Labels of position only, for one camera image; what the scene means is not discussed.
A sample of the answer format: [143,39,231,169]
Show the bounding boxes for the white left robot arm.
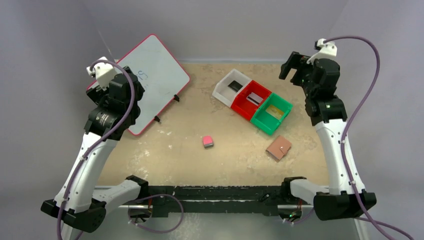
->
[40,64,149,240]

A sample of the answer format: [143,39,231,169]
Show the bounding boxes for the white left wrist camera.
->
[86,62,118,91]

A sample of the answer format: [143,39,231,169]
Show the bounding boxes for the pink eraser block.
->
[202,135,214,149]

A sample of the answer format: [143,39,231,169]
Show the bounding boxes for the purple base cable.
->
[127,193,185,234]
[281,206,316,227]

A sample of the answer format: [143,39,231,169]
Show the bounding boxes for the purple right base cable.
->
[281,206,316,227]

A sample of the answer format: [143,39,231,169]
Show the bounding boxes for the white plastic bin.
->
[212,68,252,108]

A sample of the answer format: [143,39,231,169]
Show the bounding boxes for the brown leather card holder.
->
[265,135,292,162]

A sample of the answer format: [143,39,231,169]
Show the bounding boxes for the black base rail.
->
[145,184,316,219]

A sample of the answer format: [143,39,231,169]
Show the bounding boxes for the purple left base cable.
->
[127,193,185,234]

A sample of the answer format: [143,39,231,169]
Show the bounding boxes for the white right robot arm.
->
[279,51,377,221]

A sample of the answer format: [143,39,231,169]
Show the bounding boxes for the gold card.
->
[266,104,285,120]

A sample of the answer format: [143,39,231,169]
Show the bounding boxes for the black card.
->
[228,80,243,92]

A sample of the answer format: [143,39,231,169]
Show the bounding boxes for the silver striped card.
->
[246,92,263,106]

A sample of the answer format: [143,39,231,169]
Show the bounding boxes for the red plastic bin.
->
[230,80,272,121]

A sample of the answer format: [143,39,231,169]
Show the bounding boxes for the pink framed whiteboard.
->
[84,34,190,140]

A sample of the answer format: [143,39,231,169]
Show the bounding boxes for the green plastic bin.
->
[250,93,293,135]

